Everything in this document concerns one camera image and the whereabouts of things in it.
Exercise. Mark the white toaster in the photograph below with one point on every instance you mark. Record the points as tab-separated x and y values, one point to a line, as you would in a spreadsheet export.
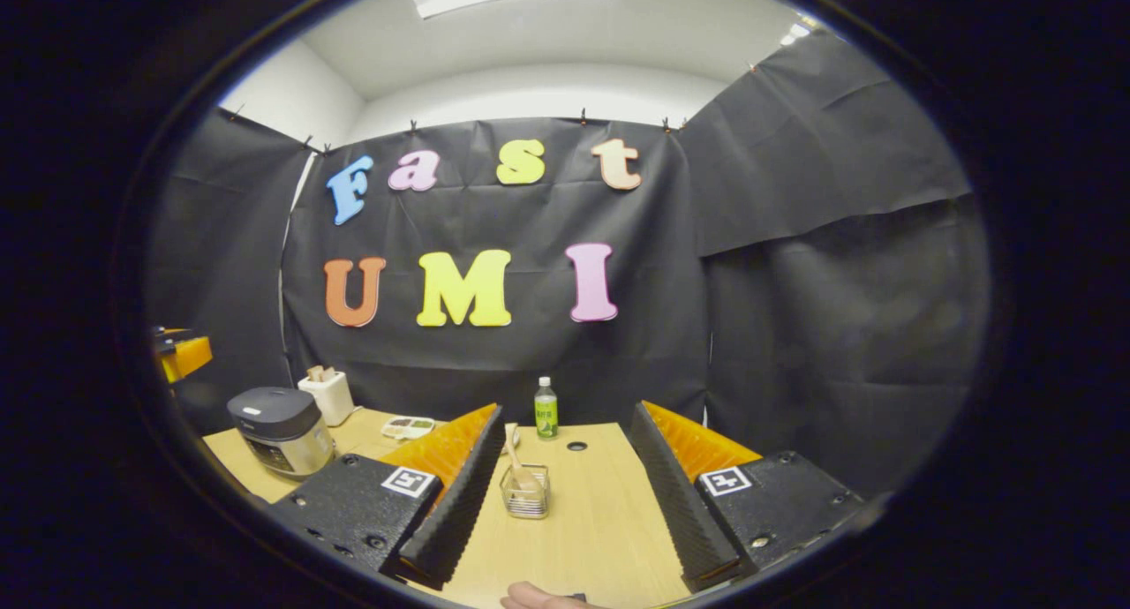
331	399

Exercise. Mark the wooden spoon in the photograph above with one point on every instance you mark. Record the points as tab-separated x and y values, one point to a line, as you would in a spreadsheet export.
519	468

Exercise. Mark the white divided dish with beans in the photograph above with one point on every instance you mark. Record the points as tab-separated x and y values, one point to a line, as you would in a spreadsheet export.
408	427

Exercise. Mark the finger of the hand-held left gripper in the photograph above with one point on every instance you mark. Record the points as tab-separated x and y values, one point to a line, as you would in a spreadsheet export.
187	357

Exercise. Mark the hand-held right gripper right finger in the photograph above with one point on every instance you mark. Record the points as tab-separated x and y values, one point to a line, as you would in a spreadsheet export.
675	503

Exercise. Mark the clear chopstick holder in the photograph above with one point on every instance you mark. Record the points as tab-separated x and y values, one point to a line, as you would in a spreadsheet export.
525	503

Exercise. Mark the dark grey rice cooker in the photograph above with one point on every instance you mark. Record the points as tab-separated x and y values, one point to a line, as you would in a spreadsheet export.
278	424

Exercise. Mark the green drink bottle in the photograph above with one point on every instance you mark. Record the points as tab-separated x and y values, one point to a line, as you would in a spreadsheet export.
546	412

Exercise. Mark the black backdrop cloth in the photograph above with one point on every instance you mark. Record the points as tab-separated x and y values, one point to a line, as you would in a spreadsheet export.
794	282

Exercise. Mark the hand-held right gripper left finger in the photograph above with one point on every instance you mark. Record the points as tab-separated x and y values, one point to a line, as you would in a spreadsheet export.
455	503

